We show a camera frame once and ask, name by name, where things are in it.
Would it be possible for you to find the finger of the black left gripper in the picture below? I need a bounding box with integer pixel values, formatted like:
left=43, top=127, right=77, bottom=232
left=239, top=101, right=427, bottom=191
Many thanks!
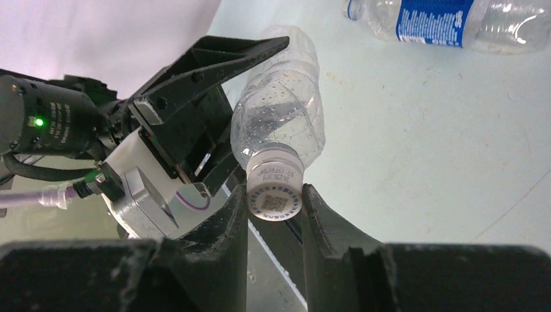
left=129, top=36, right=290, bottom=125

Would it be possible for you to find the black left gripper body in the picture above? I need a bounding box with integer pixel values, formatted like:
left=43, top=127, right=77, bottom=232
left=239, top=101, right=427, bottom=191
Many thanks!
left=99, top=84, right=242, bottom=199

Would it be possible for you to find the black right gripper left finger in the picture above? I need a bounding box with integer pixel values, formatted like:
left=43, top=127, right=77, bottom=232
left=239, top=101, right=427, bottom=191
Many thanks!
left=1, top=185, right=248, bottom=311

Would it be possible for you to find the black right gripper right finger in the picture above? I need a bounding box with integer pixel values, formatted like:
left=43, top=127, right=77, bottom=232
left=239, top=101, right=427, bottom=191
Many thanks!
left=301, top=184, right=550, bottom=311

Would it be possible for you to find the small white bottle cap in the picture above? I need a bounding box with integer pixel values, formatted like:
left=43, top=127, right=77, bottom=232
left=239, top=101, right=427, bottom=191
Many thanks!
left=246, top=144, right=304, bottom=222

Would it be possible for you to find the small clear bottle blue ring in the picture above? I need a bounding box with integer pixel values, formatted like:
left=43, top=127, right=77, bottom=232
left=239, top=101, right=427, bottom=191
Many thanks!
left=230, top=25, right=326, bottom=171

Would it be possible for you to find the clear bottle blue label middle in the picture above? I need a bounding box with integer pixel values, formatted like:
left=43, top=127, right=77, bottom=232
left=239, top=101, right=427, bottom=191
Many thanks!
left=342, top=0, right=550, bottom=55

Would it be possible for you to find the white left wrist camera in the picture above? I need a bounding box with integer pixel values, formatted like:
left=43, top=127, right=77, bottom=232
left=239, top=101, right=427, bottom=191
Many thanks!
left=103, top=129, right=216, bottom=240

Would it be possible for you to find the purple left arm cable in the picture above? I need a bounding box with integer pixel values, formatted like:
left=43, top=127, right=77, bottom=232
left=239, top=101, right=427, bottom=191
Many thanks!
left=0, top=183, right=79, bottom=211

